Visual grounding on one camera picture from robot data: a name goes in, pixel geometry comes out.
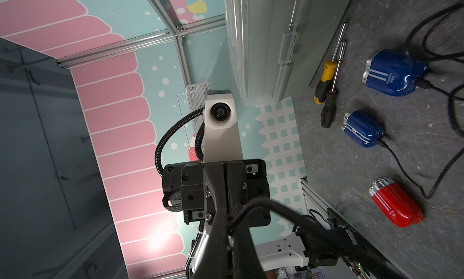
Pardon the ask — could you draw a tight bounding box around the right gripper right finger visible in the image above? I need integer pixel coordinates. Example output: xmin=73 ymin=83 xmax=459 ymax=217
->
xmin=232 ymin=221 xmax=266 ymax=279

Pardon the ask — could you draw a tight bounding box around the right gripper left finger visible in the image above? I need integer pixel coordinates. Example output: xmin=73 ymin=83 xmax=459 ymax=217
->
xmin=193 ymin=208 xmax=229 ymax=279

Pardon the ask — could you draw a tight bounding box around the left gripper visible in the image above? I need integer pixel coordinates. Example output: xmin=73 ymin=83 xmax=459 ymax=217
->
xmin=162 ymin=159 xmax=269 ymax=236

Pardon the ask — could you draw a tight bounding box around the long black charging cable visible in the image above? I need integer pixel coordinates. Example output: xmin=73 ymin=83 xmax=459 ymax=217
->
xmin=226 ymin=196 xmax=414 ymax=279

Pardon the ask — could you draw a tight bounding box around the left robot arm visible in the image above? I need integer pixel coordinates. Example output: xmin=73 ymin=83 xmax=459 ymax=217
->
xmin=155 ymin=108 xmax=359 ymax=279

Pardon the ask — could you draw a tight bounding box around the orange black screwdriver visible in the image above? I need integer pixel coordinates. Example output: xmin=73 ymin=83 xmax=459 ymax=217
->
xmin=321 ymin=41 xmax=347 ymax=129

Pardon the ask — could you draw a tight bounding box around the yellow black screwdriver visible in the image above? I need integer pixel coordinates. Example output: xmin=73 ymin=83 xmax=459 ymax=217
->
xmin=314 ymin=21 xmax=348 ymax=105

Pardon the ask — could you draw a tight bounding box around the clear plastic storage box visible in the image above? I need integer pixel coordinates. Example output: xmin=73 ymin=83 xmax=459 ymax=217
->
xmin=224 ymin=0 xmax=351 ymax=106

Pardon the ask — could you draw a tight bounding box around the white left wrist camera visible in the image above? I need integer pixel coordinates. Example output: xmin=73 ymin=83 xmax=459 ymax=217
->
xmin=203 ymin=90 xmax=244 ymax=163

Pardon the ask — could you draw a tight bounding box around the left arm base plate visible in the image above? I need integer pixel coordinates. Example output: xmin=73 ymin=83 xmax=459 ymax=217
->
xmin=326 ymin=208 xmax=379 ymax=279

